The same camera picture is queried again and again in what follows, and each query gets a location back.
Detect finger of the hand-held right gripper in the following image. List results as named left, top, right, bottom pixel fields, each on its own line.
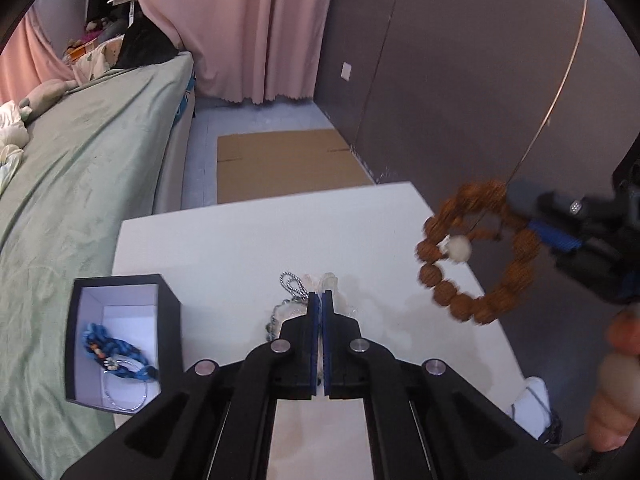
left=526, top=219, right=640, bottom=306
left=506, top=181, right=622, bottom=228

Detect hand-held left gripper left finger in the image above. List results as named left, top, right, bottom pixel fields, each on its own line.
left=60, top=290, right=321, bottom=480

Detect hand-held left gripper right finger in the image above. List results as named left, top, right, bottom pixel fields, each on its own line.
left=322, top=290, right=587, bottom=480

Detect clear bead bracelet grey cord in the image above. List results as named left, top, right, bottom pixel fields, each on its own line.
left=262, top=270, right=362, bottom=343

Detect brown wooden bead bracelet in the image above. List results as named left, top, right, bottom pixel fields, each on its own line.
left=416, top=180, right=544, bottom=327

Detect black jewelry box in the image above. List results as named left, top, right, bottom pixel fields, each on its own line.
left=64, top=273, right=182, bottom=414

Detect person's right hand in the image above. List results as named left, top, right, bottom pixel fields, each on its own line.
left=584, top=309, right=640, bottom=453

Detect dark brown wardrobe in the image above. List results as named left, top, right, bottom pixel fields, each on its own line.
left=314, top=0, right=640, bottom=356

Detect flattened cardboard sheets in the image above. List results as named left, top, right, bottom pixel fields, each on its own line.
left=216, top=128, right=377, bottom=206

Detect white shoe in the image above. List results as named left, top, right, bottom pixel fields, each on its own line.
left=509, top=375, right=564, bottom=445

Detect thin silver bangle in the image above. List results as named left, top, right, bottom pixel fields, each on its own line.
left=101, top=359, right=151, bottom=408

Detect bed with green sheet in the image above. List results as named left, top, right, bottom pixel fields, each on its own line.
left=0, top=50, right=197, bottom=463

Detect wide pink curtain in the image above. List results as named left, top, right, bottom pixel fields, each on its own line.
left=136, top=0, right=342, bottom=107

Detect black cloth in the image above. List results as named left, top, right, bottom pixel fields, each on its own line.
left=115, top=14, right=181, bottom=69

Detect cream printed pillow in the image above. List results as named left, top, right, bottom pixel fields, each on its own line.
left=71, top=39, right=127, bottom=84

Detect pale plush pillow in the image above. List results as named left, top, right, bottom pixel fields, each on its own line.
left=19, top=79, right=80, bottom=124

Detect white crumpled quilt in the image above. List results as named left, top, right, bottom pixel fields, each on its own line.
left=0, top=100, right=29, bottom=197

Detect pile of plush toys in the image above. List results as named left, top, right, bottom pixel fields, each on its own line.
left=62, top=19, right=126, bottom=61

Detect narrow pink curtain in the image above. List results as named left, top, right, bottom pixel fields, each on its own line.
left=0, top=9, right=77, bottom=107

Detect blue braided bracelet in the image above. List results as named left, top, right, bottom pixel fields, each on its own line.
left=82, top=323, right=161, bottom=384

